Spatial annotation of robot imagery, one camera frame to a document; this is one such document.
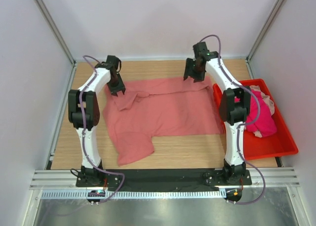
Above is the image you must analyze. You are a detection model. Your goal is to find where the slotted cable duct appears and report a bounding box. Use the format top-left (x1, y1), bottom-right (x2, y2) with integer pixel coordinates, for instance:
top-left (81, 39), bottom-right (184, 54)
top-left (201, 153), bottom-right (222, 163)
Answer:
top-left (41, 189), bottom-right (226, 200)

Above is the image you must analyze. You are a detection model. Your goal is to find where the salmon pink t shirt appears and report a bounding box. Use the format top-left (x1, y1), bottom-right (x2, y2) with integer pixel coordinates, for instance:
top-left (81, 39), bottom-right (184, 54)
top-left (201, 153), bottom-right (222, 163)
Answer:
top-left (103, 77), bottom-right (224, 166)

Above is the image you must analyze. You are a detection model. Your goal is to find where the aluminium corner post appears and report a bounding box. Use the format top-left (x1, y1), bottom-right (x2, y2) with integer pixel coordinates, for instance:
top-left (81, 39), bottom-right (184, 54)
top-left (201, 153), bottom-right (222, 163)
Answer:
top-left (246, 0), bottom-right (293, 63)
top-left (34, 0), bottom-right (76, 66)

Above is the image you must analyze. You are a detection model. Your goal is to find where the aluminium front rail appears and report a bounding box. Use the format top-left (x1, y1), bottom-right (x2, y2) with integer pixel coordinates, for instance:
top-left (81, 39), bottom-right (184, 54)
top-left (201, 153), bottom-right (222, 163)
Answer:
top-left (30, 167), bottom-right (300, 189)

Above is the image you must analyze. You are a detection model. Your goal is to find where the light pink t shirt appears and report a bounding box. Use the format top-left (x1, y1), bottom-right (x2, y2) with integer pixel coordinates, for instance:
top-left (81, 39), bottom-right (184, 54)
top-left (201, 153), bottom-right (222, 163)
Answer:
top-left (249, 85), bottom-right (275, 138)

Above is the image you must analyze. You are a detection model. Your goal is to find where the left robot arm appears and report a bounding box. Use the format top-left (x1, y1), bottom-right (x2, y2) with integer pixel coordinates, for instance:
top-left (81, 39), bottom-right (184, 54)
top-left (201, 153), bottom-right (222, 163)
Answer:
top-left (68, 55), bottom-right (126, 175)

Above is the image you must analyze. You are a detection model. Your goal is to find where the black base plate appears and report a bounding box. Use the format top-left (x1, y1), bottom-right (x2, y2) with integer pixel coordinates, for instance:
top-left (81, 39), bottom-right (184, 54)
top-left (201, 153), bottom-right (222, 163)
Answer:
top-left (70, 167), bottom-right (252, 201)

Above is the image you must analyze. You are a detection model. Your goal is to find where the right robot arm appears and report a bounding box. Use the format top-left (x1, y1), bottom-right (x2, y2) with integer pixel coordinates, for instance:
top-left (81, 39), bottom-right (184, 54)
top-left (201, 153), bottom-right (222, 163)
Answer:
top-left (184, 41), bottom-right (251, 183)

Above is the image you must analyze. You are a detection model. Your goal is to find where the right aluminium corner post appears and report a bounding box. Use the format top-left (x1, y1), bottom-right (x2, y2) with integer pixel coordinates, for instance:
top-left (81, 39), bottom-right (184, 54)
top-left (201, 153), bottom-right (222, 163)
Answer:
top-left (246, 0), bottom-right (293, 63)

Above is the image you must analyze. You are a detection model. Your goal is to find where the left aluminium corner post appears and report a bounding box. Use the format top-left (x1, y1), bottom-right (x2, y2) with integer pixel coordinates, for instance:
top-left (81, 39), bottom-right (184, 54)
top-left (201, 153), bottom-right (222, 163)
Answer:
top-left (34, 0), bottom-right (76, 66)

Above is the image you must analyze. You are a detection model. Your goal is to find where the red plastic bin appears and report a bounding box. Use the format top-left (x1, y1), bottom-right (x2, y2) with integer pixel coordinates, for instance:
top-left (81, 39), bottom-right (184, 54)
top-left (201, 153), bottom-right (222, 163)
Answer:
top-left (213, 79), bottom-right (298, 160)

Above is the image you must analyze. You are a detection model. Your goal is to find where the magenta t shirt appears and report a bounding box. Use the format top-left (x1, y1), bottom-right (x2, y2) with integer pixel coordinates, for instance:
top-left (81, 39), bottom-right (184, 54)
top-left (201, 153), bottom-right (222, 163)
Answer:
top-left (234, 90), bottom-right (277, 138)

